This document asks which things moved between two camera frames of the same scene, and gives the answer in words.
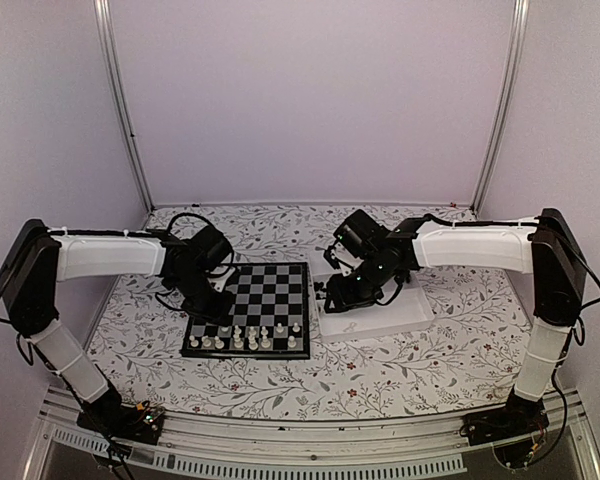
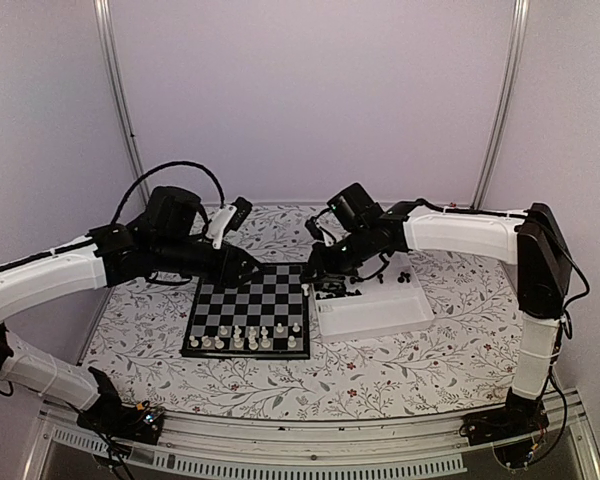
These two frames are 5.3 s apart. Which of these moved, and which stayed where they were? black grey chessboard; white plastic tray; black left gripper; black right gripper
Moved: black left gripper; black right gripper
Stayed: black grey chessboard; white plastic tray
